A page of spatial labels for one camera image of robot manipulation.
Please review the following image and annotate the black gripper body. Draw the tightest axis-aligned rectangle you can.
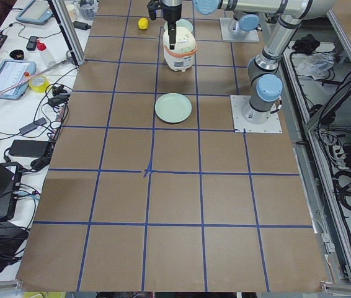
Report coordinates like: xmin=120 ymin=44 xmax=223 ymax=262
xmin=162 ymin=0 xmax=182 ymax=23

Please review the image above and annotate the white orange rice cooker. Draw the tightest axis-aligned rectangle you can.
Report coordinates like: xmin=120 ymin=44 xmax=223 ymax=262
xmin=163 ymin=26 xmax=197 ymax=72

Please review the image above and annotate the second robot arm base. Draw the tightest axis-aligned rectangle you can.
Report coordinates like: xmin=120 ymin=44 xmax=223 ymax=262
xmin=229 ymin=11 xmax=259 ymax=35

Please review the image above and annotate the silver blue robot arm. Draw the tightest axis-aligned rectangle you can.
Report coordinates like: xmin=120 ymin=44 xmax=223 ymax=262
xmin=193 ymin=1 xmax=335 ymax=124

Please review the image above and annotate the light green bowl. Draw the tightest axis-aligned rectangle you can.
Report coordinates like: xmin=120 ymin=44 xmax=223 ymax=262
xmin=176 ymin=19 xmax=193 ymax=33

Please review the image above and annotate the yellow lemon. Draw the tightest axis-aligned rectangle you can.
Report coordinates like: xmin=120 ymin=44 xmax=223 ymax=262
xmin=138 ymin=17 xmax=149 ymax=30

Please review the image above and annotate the white rear mounting plate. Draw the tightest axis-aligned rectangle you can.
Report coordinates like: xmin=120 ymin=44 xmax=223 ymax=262
xmin=220 ymin=15 xmax=259 ymax=43

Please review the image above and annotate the light green plate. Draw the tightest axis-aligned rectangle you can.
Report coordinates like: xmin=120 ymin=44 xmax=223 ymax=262
xmin=154 ymin=93 xmax=192 ymax=124

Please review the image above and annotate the black small box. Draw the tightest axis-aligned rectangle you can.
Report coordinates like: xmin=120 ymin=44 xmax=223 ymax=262
xmin=73 ymin=21 xmax=91 ymax=30

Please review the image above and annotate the red cap spray bottle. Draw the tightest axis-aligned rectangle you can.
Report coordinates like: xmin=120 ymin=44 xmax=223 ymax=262
xmin=37 ymin=39 xmax=56 ymax=67

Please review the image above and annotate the blue tablet far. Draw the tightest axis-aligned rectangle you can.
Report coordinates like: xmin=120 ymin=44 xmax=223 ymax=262
xmin=16 ymin=0 xmax=53 ymax=25

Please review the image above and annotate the blue tablet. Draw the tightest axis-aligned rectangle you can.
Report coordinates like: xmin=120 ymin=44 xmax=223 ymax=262
xmin=16 ymin=0 xmax=53 ymax=25
xmin=0 ymin=60 xmax=37 ymax=91

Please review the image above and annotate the black mobile phone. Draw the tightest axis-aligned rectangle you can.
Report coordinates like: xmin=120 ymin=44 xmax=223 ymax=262
xmin=26 ymin=36 xmax=38 ymax=51

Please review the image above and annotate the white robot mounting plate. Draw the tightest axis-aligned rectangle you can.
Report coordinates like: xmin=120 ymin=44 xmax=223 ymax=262
xmin=230 ymin=95 xmax=282 ymax=133

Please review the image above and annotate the yellow tape roll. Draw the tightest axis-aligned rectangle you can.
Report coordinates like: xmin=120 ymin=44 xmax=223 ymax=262
xmin=29 ymin=75 xmax=50 ymax=93

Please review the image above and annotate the crumpled white cloth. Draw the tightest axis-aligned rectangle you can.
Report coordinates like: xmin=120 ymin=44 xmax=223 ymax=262
xmin=296 ymin=53 xmax=334 ymax=80

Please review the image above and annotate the grey usb hub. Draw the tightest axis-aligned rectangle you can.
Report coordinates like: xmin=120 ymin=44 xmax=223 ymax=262
xmin=19 ymin=117 xmax=47 ymax=135

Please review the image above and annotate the blue tablet near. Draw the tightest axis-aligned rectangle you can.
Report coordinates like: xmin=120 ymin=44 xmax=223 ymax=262
xmin=0 ymin=60 xmax=37 ymax=91

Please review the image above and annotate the black power adapter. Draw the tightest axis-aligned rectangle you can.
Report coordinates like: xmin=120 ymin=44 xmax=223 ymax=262
xmin=9 ymin=140 xmax=49 ymax=158

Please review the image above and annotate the aluminium frame post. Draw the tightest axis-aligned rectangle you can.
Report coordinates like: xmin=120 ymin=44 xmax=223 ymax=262
xmin=48 ymin=0 xmax=85 ymax=66

